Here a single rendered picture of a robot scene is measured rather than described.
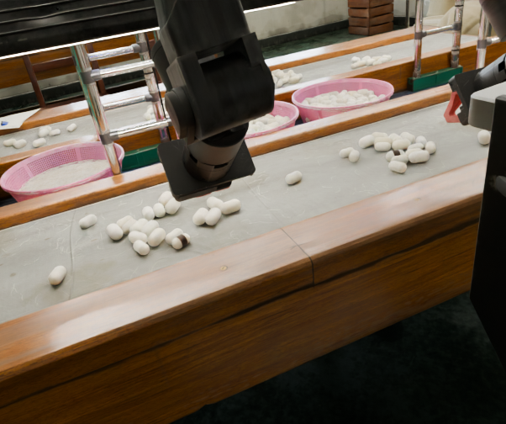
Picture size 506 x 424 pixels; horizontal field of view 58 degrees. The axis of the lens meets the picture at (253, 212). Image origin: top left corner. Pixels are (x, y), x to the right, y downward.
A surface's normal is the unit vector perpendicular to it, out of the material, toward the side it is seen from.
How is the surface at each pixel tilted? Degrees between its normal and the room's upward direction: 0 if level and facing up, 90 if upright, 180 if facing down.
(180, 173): 50
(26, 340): 0
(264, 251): 0
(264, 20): 90
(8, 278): 0
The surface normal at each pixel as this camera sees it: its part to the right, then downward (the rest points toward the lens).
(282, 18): 0.47, 0.38
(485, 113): -0.87, 0.33
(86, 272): -0.13, -0.86
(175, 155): 0.21, -0.25
